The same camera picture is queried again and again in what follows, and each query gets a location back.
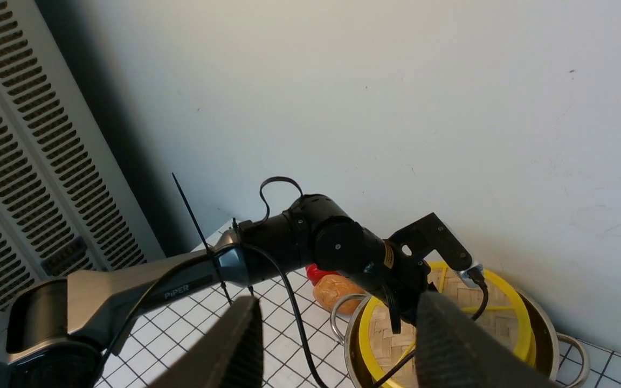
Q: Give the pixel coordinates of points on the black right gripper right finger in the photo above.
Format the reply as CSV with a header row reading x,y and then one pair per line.
x,y
453,351

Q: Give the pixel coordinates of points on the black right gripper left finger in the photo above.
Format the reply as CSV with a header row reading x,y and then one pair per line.
x,y
230,354

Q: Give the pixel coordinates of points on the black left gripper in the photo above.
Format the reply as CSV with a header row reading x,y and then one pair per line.
x,y
397,279

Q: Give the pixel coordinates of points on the woven bamboo steamer lid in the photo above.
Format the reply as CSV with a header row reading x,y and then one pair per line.
x,y
505,318

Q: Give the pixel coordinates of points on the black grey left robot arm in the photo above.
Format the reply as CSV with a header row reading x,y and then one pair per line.
x,y
58,331

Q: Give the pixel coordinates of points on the stainless steel pot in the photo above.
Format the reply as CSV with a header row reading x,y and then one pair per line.
x,y
547,342

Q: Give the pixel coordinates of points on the brown potato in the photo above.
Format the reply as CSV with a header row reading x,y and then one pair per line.
x,y
331,287

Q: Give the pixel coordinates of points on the black zip tie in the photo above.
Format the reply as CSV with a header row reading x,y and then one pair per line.
x,y
197,231

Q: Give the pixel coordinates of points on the grey perforated radiator panel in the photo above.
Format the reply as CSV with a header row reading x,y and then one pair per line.
x,y
64,203

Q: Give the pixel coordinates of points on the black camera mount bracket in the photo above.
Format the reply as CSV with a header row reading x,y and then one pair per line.
x,y
430,234

